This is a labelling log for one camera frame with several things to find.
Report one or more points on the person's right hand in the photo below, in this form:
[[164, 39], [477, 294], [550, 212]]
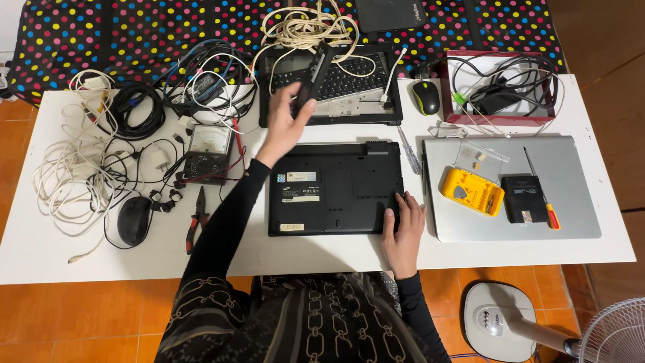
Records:
[[405, 242]]

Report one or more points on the person's left hand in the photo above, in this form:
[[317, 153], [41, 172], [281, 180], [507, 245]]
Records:
[[282, 128]]

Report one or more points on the black laptop battery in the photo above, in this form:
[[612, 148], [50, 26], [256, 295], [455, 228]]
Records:
[[315, 75]]

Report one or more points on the black laptop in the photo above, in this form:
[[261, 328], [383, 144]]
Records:
[[335, 189]]

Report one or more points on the red multimeter probe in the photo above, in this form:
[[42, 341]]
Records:
[[237, 138]]

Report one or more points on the black analog multimeter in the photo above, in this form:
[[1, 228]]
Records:
[[207, 154]]

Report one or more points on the yellow screwdriver bit case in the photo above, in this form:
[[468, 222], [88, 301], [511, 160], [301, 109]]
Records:
[[471, 194]]

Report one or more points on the silver laptop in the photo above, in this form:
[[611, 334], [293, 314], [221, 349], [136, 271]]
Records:
[[524, 229]]

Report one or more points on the white fan base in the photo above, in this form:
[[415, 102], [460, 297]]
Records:
[[496, 322]]

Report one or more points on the white charger plug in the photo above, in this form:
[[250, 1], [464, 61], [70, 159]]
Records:
[[161, 159]]

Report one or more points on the small black box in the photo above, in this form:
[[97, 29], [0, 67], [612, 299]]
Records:
[[524, 199]]

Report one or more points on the black and green mouse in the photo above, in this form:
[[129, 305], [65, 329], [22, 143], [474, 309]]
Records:
[[426, 98]]

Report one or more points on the red and yellow screwdriver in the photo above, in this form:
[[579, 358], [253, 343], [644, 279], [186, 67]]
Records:
[[553, 217]]

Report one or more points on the red cardboard box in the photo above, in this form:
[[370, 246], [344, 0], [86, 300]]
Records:
[[496, 120]]

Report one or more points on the black flat device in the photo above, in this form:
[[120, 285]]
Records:
[[390, 14]]

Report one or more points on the black computer mouse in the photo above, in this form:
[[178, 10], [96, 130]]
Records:
[[134, 221]]

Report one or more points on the white fan grille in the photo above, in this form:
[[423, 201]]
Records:
[[617, 335]]

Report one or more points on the black laptop keyboard frame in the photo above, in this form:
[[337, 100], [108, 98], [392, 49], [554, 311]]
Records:
[[352, 80]]

